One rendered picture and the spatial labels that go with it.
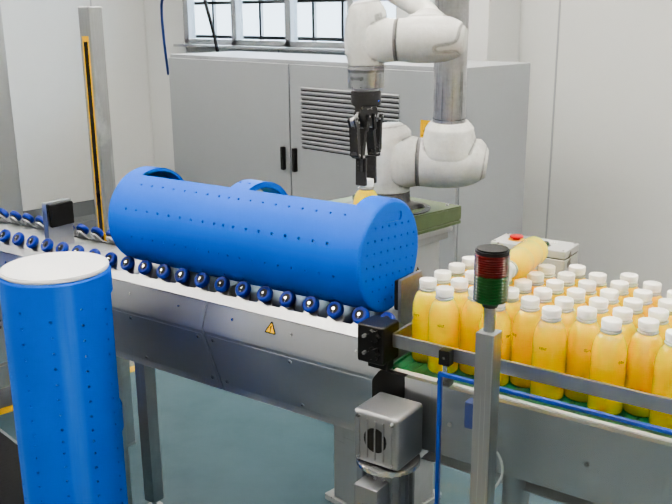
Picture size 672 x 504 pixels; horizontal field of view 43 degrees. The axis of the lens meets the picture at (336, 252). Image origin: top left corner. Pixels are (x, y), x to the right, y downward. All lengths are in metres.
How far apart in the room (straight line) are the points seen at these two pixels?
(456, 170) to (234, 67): 2.30
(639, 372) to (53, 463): 1.49
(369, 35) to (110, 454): 1.30
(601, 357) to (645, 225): 3.01
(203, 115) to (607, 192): 2.27
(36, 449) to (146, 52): 5.72
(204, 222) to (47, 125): 5.16
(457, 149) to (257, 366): 0.90
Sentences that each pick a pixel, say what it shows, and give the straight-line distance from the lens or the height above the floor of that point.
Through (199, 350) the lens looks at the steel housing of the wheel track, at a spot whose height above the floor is 0.75.
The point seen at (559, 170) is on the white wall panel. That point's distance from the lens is 4.93.
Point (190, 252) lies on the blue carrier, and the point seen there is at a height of 1.05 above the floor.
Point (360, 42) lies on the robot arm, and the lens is 2.10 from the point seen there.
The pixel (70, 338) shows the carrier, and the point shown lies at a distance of 2.30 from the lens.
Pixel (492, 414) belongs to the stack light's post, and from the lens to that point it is 1.67.
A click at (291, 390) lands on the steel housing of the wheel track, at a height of 0.70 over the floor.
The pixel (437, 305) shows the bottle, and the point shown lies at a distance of 1.88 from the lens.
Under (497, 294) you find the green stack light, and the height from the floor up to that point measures 1.18.
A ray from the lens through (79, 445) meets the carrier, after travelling 2.42.
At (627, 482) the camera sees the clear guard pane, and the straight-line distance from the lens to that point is 1.74.
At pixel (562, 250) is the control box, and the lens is 2.20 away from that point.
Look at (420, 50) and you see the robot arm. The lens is 2.09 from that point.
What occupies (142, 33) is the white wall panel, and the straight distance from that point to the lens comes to 7.80.
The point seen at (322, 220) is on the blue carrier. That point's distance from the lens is 2.08.
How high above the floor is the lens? 1.67
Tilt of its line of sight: 16 degrees down
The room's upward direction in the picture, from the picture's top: straight up
